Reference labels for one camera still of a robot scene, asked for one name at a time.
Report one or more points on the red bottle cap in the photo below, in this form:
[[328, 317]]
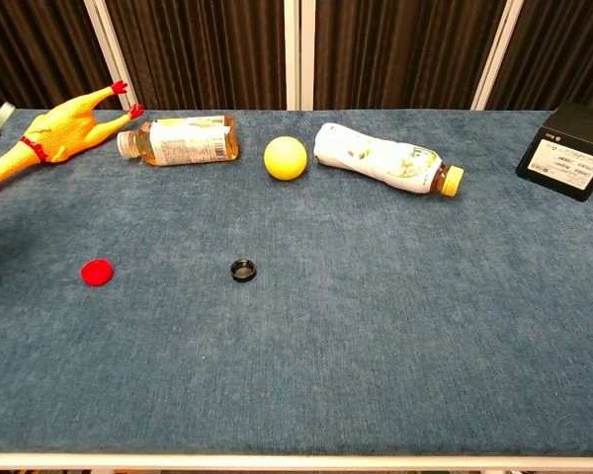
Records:
[[97, 272]]

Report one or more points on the clear bottle amber liquid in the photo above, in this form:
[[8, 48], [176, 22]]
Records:
[[188, 140]]

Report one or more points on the black bottle cap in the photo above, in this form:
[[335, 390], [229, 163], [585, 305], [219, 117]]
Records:
[[243, 270]]

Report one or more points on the white-label bottle yellow cap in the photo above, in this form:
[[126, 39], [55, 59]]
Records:
[[375, 155]]

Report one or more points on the yellow rubber chicken toy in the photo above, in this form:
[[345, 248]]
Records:
[[64, 131]]

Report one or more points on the dark pleated curtain panel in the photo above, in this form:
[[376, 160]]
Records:
[[34, 44], [202, 54], [400, 54], [563, 49]]

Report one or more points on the yellow ball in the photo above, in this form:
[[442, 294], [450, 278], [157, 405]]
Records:
[[285, 158]]

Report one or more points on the blue carpet table cover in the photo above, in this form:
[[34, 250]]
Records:
[[326, 345]]

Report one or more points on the black box with white label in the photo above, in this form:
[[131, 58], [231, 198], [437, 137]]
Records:
[[568, 158]]

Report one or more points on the white partition post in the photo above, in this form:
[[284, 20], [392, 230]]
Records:
[[299, 54], [109, 49], [496, 54]]

